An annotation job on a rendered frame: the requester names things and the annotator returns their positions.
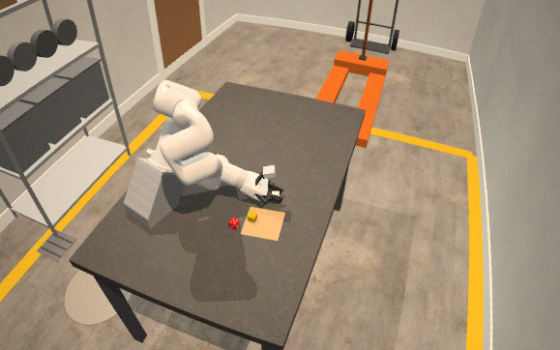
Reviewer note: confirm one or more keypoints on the yellow die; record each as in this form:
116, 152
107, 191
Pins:
252, 217

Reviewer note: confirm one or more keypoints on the peach flat mat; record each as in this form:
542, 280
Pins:
267, 225

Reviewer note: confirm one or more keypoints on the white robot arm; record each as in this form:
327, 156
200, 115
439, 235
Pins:
176, 143

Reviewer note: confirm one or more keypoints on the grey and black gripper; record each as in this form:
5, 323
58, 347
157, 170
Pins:
260, 190

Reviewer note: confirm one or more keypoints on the red die with white pips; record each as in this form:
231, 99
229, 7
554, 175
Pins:
234, 223

